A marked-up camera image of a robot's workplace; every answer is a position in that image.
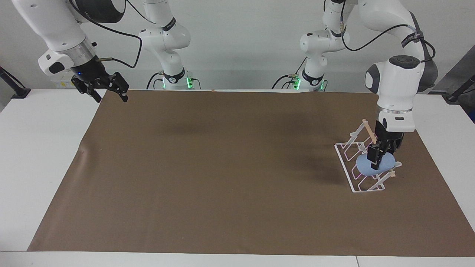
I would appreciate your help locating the white power strip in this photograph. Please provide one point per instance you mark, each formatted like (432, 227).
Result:
(62, 83)

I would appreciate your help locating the light blue plate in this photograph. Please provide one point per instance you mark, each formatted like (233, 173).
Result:
(364, 167)

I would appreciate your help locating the black stand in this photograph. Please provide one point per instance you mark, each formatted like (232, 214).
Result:
(16, 89)
(458, 91)

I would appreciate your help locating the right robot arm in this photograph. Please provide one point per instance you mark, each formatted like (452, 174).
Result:
(55, 26)

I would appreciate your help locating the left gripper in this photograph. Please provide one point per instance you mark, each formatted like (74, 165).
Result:
(389, 136)

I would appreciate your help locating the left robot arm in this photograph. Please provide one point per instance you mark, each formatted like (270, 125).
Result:
(399, 81)

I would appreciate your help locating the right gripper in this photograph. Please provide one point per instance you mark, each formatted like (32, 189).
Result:
(90, 70)

